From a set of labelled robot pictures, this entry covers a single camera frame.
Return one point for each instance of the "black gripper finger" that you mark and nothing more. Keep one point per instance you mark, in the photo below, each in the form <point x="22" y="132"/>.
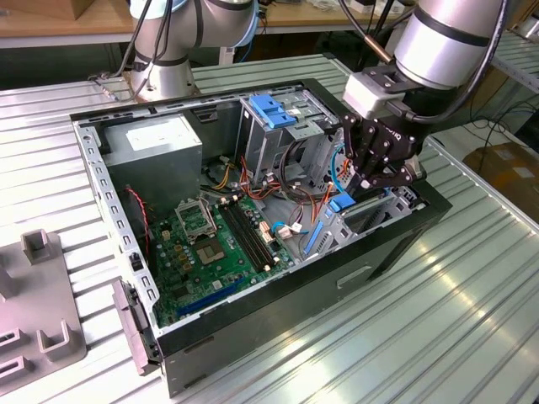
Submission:
<point x="355" y="177"/>
<point x="400" y="176"/>

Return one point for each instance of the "hard disk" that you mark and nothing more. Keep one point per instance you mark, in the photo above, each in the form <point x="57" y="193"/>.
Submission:
<point x="343" y="203"/>

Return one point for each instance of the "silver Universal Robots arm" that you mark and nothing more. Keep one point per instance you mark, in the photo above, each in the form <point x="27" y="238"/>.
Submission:
<point x="442" y="38"/>

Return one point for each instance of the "metal disk bay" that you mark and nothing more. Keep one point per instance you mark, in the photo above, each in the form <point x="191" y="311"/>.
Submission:
<point x="400" y="202"/>

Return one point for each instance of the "metal optical drive cage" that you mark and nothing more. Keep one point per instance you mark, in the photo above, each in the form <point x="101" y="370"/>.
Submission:
<point x="257" y="143"/>

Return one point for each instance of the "blue plastic bay latch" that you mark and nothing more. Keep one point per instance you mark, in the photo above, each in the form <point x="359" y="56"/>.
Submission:
<point x="269" y="111"/>

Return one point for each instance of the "large cardboard box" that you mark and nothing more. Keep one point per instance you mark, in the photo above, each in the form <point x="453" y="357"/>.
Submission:
<point x="509" y="168"/>

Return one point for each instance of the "black RAM slot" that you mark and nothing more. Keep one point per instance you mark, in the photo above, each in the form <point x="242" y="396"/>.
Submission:
<point x="240" y="240"/>
<point x="259" y="231"/>
<point x="253" y="234"/>
<point x="247" y="237"/>

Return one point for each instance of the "open black PC case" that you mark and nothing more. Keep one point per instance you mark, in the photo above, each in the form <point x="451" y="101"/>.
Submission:
<point x="295" y="307"/>

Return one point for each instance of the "small white box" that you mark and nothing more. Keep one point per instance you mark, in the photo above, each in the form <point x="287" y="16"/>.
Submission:
<point x="366" y="5"/>

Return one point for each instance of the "metal slat side table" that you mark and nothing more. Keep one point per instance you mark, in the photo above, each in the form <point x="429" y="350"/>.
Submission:
<point x="522" y="63"/>

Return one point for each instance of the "long wooden desk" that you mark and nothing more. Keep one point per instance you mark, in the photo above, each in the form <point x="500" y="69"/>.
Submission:
<point x="303" y="19"/>

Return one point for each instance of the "CPU socket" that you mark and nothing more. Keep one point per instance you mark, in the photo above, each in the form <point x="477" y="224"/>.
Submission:
<point x="210" y="252"/>

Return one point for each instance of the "blue expansion slot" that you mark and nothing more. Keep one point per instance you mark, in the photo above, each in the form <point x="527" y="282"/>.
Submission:
<point x="210" y="297"/>

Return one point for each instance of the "green motherboard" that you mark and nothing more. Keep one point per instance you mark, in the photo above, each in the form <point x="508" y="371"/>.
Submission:
<point x="181" y="273"/>

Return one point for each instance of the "grey Dell power supply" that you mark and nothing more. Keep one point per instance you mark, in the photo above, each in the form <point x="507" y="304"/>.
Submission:
<point x="151" y="177"/>

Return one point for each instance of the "black case fan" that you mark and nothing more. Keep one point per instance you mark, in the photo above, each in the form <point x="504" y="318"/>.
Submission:
<point x="137" y="219"/>

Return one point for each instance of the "grey plastic case latch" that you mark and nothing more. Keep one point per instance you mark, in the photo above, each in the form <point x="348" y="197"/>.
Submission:
<point x="135" y="328"/>

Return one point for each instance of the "brown cardboard box on desk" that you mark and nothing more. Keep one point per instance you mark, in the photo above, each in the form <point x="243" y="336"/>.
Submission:
<point x="97" y="6"/>

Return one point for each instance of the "grey parts rack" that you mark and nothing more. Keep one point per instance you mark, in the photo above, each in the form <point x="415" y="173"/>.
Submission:
<point x="38" y="294"/>

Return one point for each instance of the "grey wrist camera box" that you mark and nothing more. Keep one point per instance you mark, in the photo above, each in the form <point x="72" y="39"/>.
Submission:
<point x="366" y="94"/>

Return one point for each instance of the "small black switch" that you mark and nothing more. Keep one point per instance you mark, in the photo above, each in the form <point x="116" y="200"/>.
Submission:
<point x="135" y="263"/>

